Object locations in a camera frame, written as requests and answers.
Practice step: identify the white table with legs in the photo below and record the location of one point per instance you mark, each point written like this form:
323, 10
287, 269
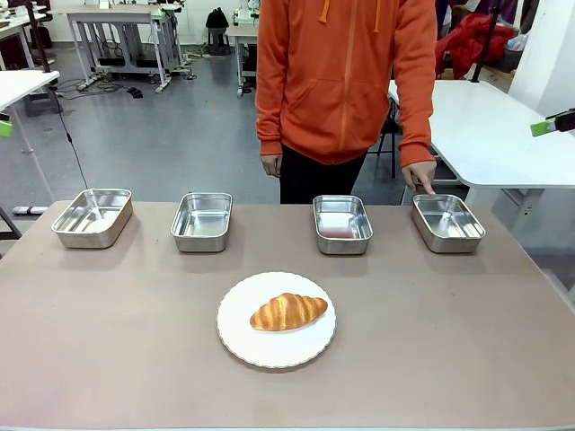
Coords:
20, 90

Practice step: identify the wooden workbench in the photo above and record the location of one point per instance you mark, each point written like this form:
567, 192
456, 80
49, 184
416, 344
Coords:
242, 45

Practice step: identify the black backpack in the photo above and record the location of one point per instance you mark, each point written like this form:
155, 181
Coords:
217, 19

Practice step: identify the black folding chair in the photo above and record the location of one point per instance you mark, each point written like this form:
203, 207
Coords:
390, 134

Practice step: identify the person's right hand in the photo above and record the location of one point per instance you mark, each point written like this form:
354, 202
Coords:
271, 164

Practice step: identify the red jacket pile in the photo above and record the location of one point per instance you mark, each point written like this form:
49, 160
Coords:
471, 45

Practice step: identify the person in orange hoodie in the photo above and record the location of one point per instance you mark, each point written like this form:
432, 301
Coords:
341, 81

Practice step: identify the white side table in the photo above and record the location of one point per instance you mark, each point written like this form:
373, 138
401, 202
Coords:
494, 134

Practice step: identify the grey workbench with frame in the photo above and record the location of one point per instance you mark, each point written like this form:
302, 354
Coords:
121, 31

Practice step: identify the person's left hand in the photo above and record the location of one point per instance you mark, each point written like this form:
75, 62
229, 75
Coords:
420, 177

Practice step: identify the black camera stand pole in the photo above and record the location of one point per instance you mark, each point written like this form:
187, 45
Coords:
485, 40

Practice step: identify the white scalloped plate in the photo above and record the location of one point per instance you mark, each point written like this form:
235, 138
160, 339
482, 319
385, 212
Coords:
276, 319

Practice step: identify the golden brown croissant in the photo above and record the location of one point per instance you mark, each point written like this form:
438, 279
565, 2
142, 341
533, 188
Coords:
287, 312

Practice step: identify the rectangular steel container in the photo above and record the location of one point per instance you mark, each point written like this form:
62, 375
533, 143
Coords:
93, 217
202, 221
342, 223
447, 222

